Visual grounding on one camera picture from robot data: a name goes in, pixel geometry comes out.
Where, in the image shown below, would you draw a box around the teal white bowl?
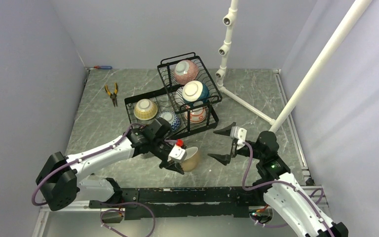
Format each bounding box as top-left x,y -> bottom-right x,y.
182,80 -> 209,106

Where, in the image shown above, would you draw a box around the pink floral bowl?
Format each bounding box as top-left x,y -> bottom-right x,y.
173,60 -> 199,85

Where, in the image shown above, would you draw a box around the orange zigzag bowl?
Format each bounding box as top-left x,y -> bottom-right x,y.
183,107 -> 207,123

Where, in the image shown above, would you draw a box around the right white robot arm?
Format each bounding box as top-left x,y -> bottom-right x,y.
209,122 -> 349,237

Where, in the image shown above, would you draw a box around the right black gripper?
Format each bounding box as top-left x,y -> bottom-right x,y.
207,122 -> 264,165

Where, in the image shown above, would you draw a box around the white pvc pipe frame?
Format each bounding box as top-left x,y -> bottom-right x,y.
215,0 -> 373,134

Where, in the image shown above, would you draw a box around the red geometric pattern bowl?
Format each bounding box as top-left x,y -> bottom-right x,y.
158,111 -> 181,132

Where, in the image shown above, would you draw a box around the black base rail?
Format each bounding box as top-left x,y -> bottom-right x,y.
89,186 -> 265,220

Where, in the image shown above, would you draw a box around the yellow handled pliers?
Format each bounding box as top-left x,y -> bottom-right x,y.
104,82 -> 118,107

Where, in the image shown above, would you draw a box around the black wire dish rack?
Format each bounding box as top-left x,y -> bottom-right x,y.
124,52 -> 223,139

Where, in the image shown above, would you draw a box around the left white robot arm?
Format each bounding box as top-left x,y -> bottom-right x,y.
31,118 -> 187,211

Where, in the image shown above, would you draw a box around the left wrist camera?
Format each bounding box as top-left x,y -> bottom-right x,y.
168,139 -> 187,163

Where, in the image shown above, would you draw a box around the yellow sun pattern bowl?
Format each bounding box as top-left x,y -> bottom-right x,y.
134,99 -> 158,120

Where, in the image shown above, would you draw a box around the red blue screwdriver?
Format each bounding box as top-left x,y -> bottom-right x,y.
93,65 -> 113,70

